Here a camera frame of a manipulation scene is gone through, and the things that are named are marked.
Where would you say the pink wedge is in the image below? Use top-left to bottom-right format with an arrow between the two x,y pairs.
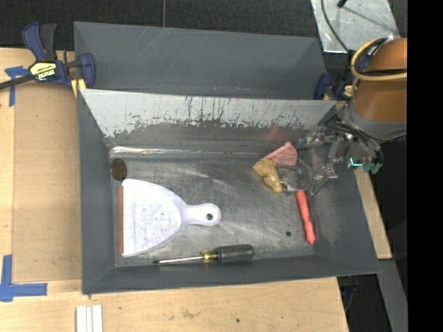
262,141 -> 299,167

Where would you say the clear glass cup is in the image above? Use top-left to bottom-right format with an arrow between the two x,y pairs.
278,157 -> 314,192

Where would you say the orange-red marker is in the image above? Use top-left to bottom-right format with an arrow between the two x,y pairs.
295,190 -> 317,246

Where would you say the yellow toy figure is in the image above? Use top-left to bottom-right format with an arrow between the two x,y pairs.
252,158 -> 284,194

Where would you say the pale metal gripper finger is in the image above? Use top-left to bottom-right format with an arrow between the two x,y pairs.
309,164 -> 339,197
296,127 -> 334,151

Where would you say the brown round disc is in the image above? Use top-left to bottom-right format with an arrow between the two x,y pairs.
110,158 -> 129,182

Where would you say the black-handled screwdriver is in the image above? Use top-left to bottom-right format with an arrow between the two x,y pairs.
152,243 -> 256,266

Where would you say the grey metal bin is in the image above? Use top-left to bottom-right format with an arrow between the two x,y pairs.
73,21 -> 382,295

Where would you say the white dustpan with orange edge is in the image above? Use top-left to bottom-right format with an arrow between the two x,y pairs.
116,178 -> 222,259

